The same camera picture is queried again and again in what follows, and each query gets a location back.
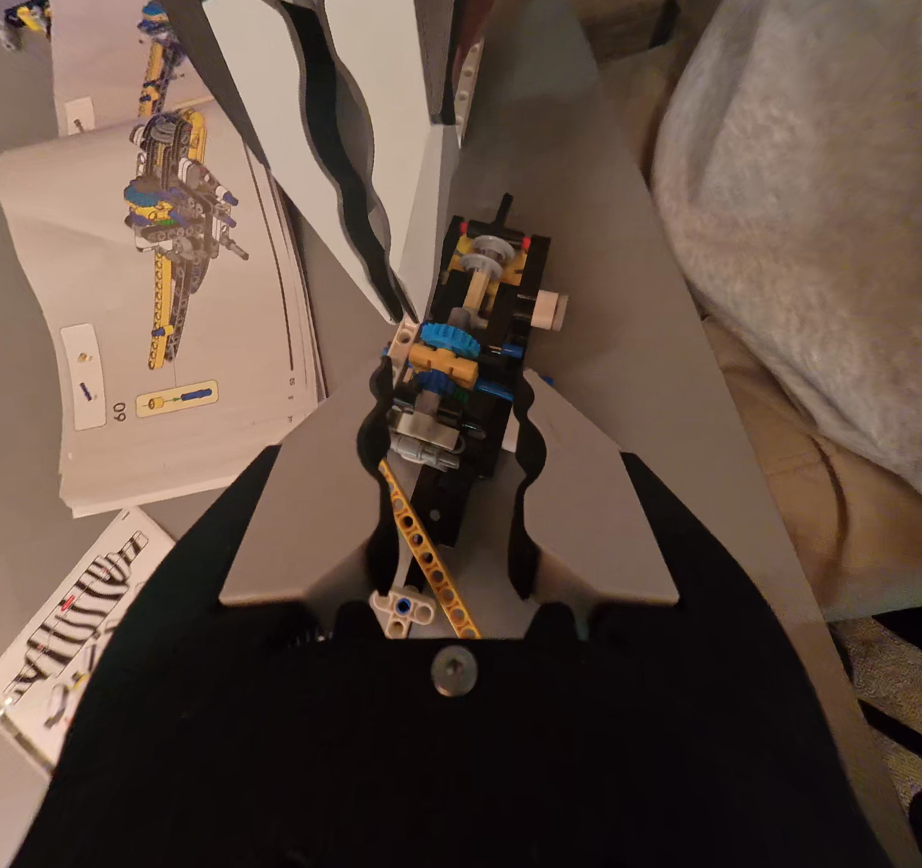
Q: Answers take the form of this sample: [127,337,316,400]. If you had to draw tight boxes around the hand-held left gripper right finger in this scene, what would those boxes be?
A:
[508,369,681,627]

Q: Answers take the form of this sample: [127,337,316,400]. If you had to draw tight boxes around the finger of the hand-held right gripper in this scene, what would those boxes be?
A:
[143,0,420,324]
[323,0,463,310]

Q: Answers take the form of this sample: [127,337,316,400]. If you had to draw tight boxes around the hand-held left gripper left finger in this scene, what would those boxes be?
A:
[218,360,400,627]

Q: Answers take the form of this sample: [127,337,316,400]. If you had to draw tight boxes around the black yellow lego assembly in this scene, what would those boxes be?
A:
[367,194,571,642]

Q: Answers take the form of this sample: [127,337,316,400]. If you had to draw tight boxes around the scattered loose lego pieces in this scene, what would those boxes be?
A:
[0,0,53,52]

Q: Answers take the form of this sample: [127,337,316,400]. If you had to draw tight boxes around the lego instruction booklet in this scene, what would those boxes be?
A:
[0,0,328,521]

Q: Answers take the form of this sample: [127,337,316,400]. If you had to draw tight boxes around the tan cloth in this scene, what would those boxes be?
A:
[562,0,922,627]

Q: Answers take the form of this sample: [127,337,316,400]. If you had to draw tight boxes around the zebra striped sticker sheet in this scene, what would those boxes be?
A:
[0,508,178,770]

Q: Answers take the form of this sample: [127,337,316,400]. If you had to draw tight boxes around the black white patterned cloth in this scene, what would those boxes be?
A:
[827,607,922,815]

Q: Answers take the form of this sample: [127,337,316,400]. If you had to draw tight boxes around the grey fleece cloth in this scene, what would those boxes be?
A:
[650,0,922,496]

